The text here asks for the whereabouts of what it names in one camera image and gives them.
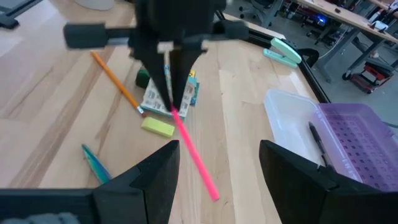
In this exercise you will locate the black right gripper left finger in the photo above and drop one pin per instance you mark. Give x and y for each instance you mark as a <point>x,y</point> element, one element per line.
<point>140,199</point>

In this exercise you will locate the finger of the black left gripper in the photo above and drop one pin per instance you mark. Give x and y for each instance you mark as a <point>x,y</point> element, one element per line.
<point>154,68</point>
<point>182,71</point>

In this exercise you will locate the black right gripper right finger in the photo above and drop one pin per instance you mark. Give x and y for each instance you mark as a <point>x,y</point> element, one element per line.
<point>311,199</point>

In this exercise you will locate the green yellow crayon box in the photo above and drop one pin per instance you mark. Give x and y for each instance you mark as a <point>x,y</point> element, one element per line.
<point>142,79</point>

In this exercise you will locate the teal notepad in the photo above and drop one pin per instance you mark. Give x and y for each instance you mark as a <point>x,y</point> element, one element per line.
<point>152,101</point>

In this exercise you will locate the orange pencil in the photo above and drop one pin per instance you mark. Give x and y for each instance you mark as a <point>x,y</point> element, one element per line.
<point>116,82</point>

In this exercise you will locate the teal blue pen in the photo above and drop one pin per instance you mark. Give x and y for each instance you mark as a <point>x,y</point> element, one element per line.
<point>96,165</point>

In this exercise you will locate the yellow-green eraser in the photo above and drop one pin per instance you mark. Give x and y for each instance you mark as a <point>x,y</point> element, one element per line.
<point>158,127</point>

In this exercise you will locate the black pen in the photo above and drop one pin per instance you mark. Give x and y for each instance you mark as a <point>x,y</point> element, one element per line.
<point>317,140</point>

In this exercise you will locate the pink pencil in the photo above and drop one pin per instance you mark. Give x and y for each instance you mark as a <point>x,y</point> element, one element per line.
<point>194,152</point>

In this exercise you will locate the purple plastic basket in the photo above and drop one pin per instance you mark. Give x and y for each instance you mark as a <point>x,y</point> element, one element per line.
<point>357,140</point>

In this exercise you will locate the clear plastic pencil case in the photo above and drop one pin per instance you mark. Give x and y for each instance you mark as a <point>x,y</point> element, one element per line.
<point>289,121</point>

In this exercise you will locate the white round object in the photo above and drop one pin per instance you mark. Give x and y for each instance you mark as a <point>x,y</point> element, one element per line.
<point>94,3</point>

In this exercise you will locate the grey office chair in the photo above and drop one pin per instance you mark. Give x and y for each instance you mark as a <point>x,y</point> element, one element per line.
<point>264,11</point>

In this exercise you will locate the mint green stapler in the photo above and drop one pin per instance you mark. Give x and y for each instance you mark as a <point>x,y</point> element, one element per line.
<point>286,51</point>

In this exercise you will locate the red black cart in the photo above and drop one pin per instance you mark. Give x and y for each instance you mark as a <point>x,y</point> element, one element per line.
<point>373,74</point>

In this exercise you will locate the wooden workbench grey legs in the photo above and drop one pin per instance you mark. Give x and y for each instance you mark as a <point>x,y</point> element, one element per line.
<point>342,14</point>

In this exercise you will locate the black table edge rail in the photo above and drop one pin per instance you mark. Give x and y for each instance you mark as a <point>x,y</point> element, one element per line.
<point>314,84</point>
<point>18,6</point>

